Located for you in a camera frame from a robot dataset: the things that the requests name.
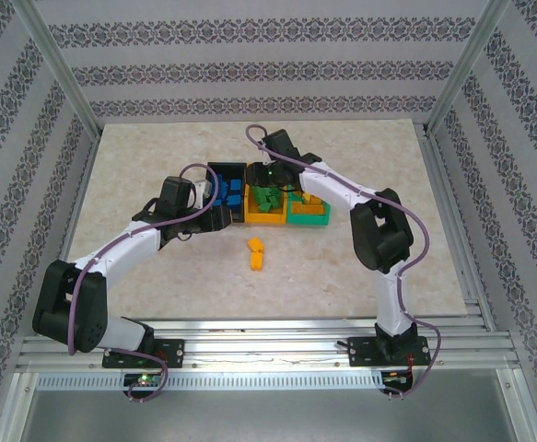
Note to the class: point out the yellow square lego brick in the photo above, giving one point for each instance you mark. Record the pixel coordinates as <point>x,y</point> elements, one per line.
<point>257,260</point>
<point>254,244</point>
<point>306,198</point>
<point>317,199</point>

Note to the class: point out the blue square lego brick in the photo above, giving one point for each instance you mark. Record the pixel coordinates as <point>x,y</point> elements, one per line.
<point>236,185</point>
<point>219,179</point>
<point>234,201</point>

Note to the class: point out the blue long lego brick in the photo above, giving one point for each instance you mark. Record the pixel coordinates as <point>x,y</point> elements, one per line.
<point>222,195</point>

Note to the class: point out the aluminium side rail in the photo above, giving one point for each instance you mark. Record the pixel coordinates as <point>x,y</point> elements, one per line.
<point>445,184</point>
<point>83,184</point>

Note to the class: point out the small circuit board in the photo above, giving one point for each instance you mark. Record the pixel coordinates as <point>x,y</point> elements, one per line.
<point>398,377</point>

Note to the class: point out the aluminium frame post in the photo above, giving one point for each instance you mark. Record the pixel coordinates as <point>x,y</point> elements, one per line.
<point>470,69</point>
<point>61,69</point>

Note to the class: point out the green long lego brick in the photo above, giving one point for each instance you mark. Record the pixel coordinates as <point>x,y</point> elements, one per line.
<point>276,203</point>
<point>275,190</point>

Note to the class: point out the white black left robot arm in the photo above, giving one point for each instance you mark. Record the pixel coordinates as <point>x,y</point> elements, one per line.
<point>120,244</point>

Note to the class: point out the black plastic bin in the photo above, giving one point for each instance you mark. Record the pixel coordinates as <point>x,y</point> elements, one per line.
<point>231,168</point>

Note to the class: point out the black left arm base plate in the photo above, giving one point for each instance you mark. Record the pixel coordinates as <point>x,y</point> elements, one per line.
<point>176,352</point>

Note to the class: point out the yellow long lego brick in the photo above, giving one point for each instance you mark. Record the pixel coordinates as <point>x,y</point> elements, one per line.
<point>309,210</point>

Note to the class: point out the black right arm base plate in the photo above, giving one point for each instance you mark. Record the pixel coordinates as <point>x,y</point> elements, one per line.
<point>358,352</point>

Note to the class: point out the yellow plastic bin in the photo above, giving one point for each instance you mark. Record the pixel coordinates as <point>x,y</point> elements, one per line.
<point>263,219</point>

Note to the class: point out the green plastic bin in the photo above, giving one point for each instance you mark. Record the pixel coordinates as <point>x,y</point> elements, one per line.
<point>309,221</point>

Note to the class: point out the circuit board with green light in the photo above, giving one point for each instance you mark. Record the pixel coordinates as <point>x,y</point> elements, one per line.
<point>143,380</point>

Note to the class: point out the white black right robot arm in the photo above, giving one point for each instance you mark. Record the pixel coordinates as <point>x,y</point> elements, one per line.
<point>328,184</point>

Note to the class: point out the aluminium front rail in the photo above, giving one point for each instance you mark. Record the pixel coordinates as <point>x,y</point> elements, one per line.
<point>268,340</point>

